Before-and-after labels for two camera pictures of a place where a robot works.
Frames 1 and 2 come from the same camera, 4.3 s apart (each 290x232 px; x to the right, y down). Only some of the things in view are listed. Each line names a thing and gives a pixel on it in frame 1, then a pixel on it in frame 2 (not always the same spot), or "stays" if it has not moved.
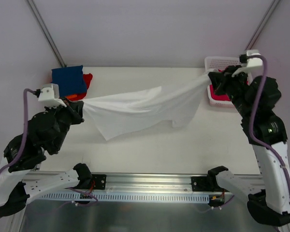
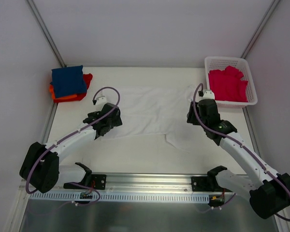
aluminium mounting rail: x=136 y=184 stays
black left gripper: x=75 y=111 to x=111 y=120
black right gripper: x=220 y=80 to x=191 y=116
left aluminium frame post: x=46 y=33 stays
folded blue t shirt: x=71 y=80 stays
